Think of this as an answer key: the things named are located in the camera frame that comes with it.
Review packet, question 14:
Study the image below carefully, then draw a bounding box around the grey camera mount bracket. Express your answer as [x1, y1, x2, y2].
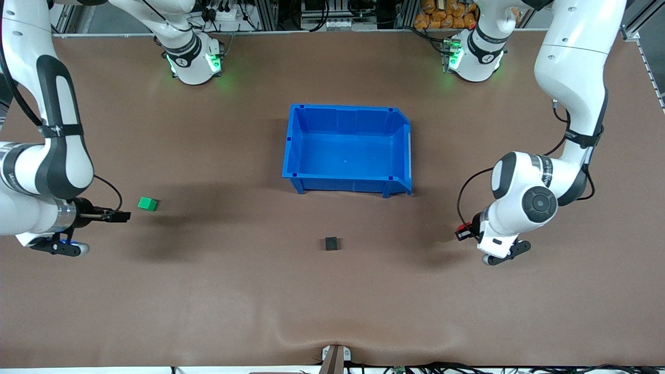
[321, 344, 352, 374]

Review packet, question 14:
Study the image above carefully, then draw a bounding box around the black grey equipment box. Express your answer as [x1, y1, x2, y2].
[300, 0, 381, 32]

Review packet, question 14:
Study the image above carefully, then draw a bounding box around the blue plastic storage bin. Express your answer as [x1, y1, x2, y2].
[282, 104, 413, 198]

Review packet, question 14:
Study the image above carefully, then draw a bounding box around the black cable bundle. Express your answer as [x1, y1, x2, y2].
[345, 362, 665, 374]

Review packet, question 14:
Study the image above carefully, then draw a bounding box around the brown table mat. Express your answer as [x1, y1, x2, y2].
[0, 31, 665, 368]

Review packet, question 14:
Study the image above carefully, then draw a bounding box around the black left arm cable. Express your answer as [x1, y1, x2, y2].
[456, 99, 598, 230]

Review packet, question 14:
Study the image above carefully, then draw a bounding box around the orange netted bag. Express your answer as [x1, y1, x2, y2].
[414, 0, 478, 30]

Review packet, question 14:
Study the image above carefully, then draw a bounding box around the white power strip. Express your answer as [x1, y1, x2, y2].
[204, 6, 246, 22]

